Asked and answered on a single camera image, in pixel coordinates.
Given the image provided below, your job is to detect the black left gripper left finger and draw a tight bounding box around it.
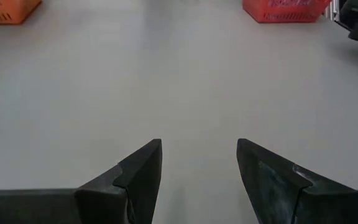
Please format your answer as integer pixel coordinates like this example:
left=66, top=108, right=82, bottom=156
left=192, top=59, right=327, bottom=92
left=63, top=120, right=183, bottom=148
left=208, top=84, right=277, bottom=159
left=0, top=138, right=163, bottom=224

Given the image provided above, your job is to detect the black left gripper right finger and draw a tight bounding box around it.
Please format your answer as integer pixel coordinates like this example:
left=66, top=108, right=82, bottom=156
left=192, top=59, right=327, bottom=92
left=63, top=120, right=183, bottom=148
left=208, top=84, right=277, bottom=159
left=236, top=138, right=358, bottom=224

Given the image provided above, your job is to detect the red plastic basket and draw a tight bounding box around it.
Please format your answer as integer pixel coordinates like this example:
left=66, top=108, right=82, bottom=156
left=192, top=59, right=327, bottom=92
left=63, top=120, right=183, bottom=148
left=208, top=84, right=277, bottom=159
left=242, top=0, right=333, bottom=24

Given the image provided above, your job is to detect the orange plastic basket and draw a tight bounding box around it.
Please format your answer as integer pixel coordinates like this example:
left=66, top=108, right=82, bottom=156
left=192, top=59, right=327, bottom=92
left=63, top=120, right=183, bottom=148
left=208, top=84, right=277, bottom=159
left=0, top=0, right=42, bottom=26

